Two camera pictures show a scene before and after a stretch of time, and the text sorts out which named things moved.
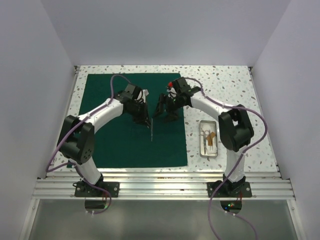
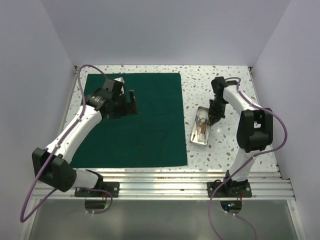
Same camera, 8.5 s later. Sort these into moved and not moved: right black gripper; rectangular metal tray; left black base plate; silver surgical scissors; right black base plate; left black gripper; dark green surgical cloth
Moved: rectangular metal tray; silver surgical scissors; right black gripper; left black gripper
Not moved: dark green surgical cloth; left black base plate; right black base plate
